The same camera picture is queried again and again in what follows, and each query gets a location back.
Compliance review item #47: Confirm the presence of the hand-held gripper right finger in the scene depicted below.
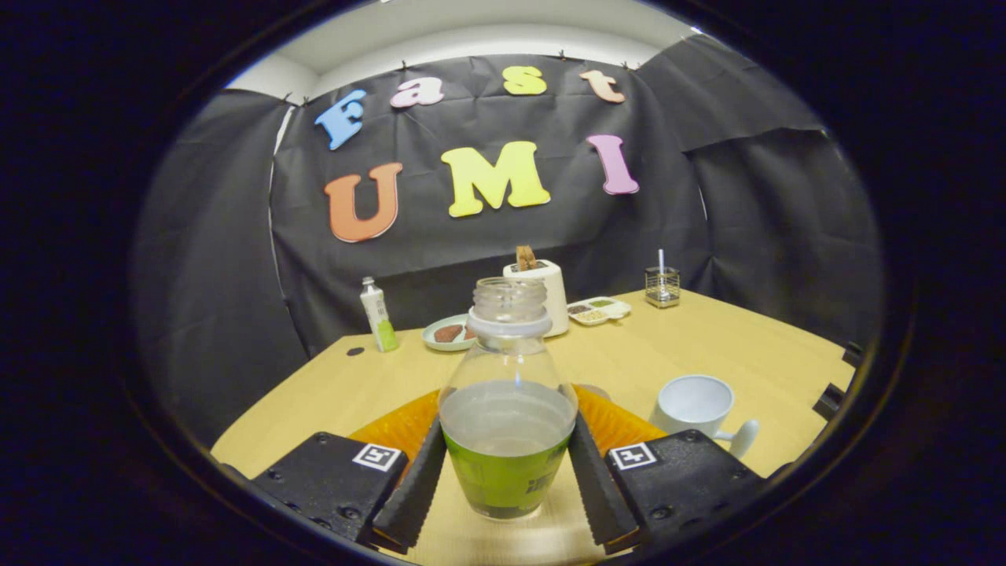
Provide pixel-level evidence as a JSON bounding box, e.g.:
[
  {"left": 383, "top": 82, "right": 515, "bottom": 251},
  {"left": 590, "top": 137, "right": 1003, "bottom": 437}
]
[{"left": 567, "top": 384, "right": 767, "bottom": 555}]

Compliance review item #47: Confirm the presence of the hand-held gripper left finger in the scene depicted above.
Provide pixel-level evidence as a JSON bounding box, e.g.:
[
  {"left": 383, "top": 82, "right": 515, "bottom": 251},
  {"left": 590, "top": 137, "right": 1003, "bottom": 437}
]
[{"left": 251, "top": 389, "right": 447, "bottom": 551}]

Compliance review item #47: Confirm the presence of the green label juice bottle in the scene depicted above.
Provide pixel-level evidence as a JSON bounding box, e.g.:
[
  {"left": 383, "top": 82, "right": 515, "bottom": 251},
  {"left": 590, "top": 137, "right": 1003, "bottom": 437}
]
[{"left": 437, "top": 277, "right": 579, "bottom": 521}]

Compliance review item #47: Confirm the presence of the pale blue cup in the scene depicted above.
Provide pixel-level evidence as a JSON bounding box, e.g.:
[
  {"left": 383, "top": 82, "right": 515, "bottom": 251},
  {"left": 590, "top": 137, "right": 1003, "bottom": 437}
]
[{"left": 649, "top": 374, "right": 761, "bottom": 460}]

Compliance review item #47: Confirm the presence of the capped white green bottle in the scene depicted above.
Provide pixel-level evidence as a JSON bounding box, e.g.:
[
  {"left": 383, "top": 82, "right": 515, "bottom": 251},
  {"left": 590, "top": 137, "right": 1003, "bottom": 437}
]
[{"left": 360, "top": 277, "right": 400, "bottom": 353}]

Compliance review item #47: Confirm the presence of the pale green plate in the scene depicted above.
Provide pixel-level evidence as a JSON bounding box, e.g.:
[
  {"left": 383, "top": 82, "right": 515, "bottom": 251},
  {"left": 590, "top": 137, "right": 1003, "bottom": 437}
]
[{"left": 422, "top": 314, "right": 477, "bottom": 352}]

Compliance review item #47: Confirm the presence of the white divided tray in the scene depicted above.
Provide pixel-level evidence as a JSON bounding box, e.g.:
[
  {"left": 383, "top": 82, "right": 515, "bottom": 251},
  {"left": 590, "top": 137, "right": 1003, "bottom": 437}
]
[{"left": 567, "top": 296, "right": 632, "bottom": 326}]

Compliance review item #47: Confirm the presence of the wooden table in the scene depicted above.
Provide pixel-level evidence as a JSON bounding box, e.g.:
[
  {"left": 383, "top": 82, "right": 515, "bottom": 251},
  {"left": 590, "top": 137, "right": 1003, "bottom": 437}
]
[{"left": 211, "top": 289, "right": 857, "bottom": 566}]

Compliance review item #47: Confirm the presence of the cream toaster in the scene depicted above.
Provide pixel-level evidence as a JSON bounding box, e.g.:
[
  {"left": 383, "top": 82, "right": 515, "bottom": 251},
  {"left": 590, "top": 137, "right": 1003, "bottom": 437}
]
[{"left": 503, "top": 260, "right": 569, "bottom": 338}]

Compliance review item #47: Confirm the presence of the wire mesh holder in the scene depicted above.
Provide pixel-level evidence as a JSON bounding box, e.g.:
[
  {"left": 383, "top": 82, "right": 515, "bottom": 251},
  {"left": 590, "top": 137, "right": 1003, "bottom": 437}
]
[{"left": 645, "top": 266, "right": 681, "bottom": 308}]

